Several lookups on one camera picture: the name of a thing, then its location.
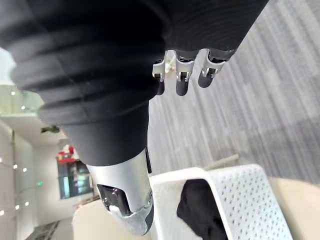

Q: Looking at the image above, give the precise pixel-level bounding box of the beige round table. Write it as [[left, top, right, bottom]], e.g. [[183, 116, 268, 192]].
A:
[[267, 176, 320, 240]]

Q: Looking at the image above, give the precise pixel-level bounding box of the grey rod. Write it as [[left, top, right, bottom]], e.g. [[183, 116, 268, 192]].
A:
[[204, 153, 240, 171]]

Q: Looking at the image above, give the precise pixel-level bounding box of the dark glass window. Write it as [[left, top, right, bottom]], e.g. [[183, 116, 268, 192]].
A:
[[56, 159, 94, 200]]

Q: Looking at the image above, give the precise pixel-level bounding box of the green plant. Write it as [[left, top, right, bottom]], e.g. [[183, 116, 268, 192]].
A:
[[41, 125, 61, 134]]

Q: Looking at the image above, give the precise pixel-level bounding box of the black garment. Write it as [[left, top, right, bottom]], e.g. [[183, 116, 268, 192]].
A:
[[176, 178, 229, 240]]

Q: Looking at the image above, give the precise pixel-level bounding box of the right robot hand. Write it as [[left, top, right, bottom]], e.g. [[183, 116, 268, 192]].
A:
[[0, 0, 268, 237]]

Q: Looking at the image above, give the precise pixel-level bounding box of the white perforated laundry basket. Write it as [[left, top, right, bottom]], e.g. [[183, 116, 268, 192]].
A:
[[149, 164, 294, 240]]

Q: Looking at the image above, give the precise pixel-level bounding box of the red decoration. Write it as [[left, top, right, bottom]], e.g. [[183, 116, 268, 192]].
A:
[[57, 144, 80, 164]]

